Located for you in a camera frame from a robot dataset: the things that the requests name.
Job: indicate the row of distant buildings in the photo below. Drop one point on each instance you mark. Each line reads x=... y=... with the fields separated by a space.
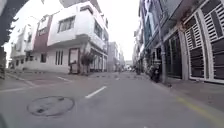
x=115 y=56

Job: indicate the small tree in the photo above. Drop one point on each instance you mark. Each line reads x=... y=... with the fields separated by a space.
x=87 y=60

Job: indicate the parked motorcycle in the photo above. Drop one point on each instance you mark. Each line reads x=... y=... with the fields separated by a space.
x=154 y=72

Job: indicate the grey pole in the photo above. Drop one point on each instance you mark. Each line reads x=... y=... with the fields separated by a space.
x=161 y=46

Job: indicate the white corner building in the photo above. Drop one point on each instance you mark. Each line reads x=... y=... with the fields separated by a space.
x=66 y=36

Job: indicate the round manhole cover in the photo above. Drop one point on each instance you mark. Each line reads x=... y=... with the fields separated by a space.
x=50 y=106

